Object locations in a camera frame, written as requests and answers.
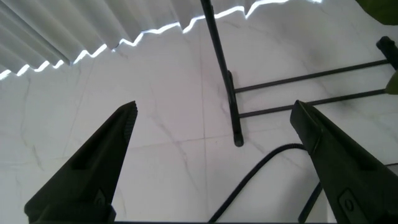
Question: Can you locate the black clothes rack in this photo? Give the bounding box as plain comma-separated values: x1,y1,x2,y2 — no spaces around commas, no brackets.
200,0,398,148

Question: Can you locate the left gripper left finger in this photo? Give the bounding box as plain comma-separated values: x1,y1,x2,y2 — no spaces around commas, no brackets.
24,100,139,223

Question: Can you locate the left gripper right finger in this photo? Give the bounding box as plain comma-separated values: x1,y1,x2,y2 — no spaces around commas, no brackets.
290,100,398,224

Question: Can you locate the white curtain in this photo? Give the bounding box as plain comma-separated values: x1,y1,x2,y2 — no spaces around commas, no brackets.
0,0,323,80

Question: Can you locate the green printed shirt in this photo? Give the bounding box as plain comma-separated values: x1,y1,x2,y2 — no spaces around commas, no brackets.
356,0,398,96

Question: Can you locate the black cable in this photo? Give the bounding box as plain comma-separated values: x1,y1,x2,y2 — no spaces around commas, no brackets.
297,181,323,223
207,142,308,223

